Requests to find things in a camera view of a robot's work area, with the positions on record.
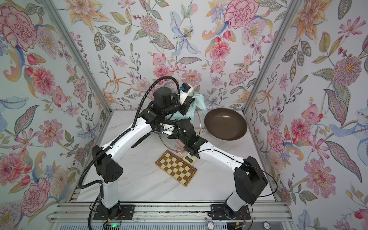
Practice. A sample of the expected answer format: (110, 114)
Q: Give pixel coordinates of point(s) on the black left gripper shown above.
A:
(183, 107)

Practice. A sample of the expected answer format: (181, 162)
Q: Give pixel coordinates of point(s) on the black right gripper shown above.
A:
(174, 132)

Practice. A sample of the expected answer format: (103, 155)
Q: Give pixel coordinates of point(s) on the glass pot lid black handle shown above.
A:
(184, 131)

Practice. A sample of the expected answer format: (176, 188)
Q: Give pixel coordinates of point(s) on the light green cloth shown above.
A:
(199, 103)

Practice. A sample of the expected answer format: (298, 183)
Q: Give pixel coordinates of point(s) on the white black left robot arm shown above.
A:
(153, 118)

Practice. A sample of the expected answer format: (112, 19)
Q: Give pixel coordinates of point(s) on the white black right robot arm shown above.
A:
(249, 178)

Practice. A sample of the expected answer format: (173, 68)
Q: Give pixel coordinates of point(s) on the yellow blue calculator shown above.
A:
(190, 159)

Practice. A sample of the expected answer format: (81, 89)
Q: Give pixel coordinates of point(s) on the wooden chessboard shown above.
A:
(181, 171)

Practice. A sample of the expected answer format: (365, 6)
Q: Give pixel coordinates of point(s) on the black frying pan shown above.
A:
(140, 140)

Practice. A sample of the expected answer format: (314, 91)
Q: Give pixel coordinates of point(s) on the brown frying pan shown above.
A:
(225, 124)

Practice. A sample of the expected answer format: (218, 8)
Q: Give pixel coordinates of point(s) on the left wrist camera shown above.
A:
(184, 91)

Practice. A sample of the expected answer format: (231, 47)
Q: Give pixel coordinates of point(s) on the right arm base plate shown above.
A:
(223, 212)

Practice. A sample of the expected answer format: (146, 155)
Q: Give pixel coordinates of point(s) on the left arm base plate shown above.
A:
(117, 212)

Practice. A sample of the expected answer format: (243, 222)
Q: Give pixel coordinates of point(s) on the aluminium corner frame left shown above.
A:
(66, 36)

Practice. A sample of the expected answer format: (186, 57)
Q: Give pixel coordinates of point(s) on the aluminium corner frame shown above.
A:
(66, 36)
(269, 58)

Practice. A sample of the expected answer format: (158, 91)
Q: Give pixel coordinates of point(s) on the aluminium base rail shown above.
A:
(172, 216)

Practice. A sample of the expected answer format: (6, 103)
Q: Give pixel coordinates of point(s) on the aluminium corner frame right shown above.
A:
(269, 58)

